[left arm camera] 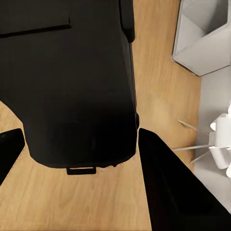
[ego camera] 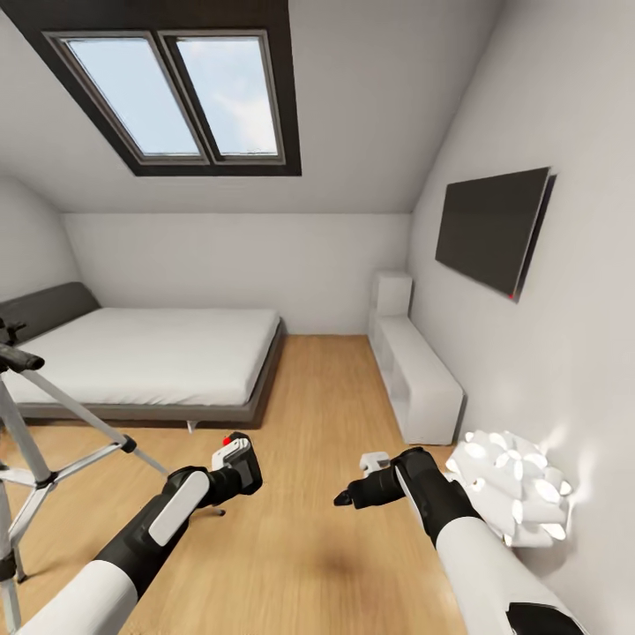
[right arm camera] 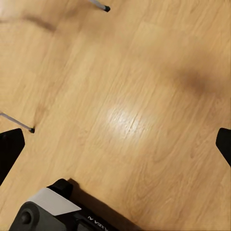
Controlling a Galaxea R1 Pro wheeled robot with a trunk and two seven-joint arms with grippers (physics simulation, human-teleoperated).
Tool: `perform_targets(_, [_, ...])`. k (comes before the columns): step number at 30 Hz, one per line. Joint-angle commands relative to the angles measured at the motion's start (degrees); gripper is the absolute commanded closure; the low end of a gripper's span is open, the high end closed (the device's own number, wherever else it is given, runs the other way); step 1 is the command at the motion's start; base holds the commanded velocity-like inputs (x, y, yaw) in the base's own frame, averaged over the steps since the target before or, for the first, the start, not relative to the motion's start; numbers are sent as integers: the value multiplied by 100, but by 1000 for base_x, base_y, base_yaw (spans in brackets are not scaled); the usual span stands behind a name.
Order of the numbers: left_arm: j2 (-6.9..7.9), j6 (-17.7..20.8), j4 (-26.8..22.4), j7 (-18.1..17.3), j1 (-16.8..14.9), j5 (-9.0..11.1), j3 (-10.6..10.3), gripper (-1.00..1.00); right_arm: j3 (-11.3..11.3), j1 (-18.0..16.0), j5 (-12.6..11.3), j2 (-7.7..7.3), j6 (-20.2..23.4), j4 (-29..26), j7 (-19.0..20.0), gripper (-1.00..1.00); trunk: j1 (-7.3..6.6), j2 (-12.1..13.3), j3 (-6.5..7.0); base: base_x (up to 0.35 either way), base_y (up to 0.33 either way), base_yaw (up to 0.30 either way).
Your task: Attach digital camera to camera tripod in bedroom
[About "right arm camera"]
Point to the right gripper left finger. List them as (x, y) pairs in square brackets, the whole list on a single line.
[(12, 143)]

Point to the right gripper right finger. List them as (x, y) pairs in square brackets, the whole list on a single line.
[(223, 142)]

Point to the camera tripod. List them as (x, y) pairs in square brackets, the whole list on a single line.
[(106, 9)]

